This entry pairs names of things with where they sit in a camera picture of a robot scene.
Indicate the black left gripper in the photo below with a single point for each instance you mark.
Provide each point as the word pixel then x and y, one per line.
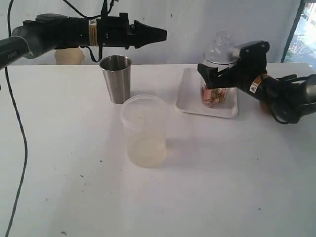
pixel 116 31

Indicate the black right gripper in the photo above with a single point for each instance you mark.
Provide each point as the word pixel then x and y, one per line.
pixel 241 75

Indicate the fruit pieces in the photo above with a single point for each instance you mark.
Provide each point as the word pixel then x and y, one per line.
pixel 213 98

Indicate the clear graduated shaker cup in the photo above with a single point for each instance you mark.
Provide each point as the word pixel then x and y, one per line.
pixel 219 66

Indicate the clear shaker lid dome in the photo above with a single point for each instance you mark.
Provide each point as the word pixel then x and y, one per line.
pixel 220 50

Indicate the stainless steel cup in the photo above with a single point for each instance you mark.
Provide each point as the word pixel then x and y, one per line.
pixel 117 74

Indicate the brown wooden cup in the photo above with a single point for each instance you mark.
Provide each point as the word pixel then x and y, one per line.
pixel 264 107

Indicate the translucent plastic container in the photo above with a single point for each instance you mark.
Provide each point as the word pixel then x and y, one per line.
pixel 144 119

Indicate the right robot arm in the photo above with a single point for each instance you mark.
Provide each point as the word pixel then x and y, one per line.
pixel 288 98

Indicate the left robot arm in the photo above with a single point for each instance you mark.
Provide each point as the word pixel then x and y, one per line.
pixel 54 31

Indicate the white rectangular tray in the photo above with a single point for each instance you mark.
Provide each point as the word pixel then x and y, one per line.
pixel 188 99

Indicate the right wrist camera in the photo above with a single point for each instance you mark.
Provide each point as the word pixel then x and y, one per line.
pixel 250 49

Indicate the window frame dark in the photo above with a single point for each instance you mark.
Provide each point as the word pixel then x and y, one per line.
pixel 295 47

